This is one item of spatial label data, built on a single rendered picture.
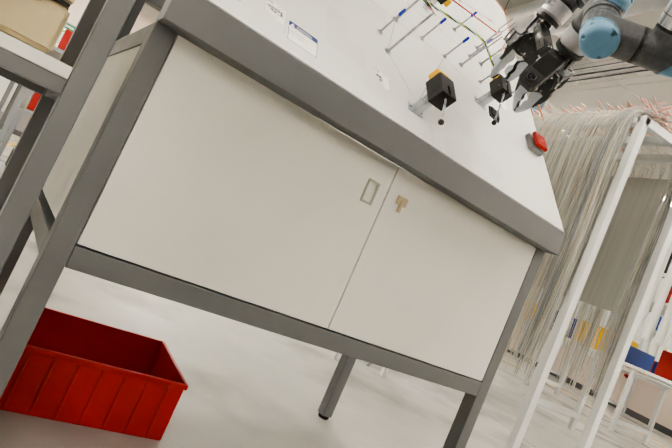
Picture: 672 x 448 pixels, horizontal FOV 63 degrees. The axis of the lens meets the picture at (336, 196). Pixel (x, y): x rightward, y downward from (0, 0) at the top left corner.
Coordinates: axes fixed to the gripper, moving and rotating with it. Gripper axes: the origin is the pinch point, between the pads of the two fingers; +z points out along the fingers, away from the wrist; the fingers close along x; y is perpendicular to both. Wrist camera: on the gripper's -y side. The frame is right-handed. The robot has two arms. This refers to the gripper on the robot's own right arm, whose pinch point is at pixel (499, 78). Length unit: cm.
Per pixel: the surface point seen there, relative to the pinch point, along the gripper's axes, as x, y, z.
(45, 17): 96, -43, 41
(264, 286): 39, -49, 62
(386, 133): 33, -34, 25
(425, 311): -4, -41, 53
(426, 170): 19.3, -33.5, 26.5
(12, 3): 100, -44, 41
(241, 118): 61, -38, 39
